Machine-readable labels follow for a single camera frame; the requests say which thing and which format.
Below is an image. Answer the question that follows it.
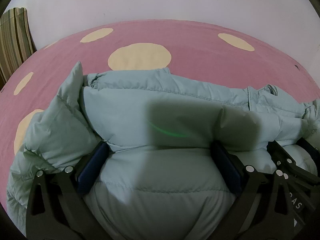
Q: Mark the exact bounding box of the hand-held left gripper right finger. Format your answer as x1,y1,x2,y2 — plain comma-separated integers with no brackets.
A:
211,141,296,240

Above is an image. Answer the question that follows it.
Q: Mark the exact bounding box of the bed with pink dotted sheet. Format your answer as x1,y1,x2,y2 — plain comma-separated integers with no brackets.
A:
0,18,318,157

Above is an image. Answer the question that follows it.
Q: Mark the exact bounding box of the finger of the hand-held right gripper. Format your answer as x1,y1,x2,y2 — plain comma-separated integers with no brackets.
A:
267,141,318,183
296,137,320,157

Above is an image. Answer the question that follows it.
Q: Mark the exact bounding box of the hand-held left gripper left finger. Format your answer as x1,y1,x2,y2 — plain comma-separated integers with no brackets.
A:
25,141,112,240

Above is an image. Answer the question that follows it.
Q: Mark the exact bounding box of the light blue puffer jacket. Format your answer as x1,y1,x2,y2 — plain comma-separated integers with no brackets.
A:
6,61,320,240

